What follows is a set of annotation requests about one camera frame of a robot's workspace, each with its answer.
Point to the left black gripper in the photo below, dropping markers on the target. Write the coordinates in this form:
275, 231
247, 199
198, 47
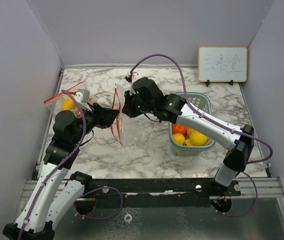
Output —
106, 117

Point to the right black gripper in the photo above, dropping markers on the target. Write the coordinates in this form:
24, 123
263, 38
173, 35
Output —
127, 108

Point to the clear zip bag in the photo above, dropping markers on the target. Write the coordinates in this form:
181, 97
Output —
122, 124
54, 104

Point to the clear zip top bag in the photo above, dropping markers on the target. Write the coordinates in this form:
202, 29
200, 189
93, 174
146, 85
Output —
54, 104

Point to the orange fruit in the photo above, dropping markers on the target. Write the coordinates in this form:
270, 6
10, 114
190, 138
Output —
189, 131

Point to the pink fruit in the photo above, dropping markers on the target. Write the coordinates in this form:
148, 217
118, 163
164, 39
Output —
78, 113

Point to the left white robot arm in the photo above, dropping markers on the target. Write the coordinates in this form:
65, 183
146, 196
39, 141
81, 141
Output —
45, 209

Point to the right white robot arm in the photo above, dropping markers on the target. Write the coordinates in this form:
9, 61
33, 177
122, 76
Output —
238, 141

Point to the orange tangerine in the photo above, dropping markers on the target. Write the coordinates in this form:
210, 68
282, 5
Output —
178, 129

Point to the small whiteboard with writing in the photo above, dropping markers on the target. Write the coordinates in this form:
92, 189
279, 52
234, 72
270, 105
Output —
222, 64

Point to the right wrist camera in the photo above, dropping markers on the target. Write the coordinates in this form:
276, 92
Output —
131, 77

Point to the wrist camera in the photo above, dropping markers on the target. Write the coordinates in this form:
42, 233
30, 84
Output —
131, 77
82, 98

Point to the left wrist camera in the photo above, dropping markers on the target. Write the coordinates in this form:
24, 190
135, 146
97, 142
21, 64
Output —
82, 98

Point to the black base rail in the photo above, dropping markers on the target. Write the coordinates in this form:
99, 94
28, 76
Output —
153, 193

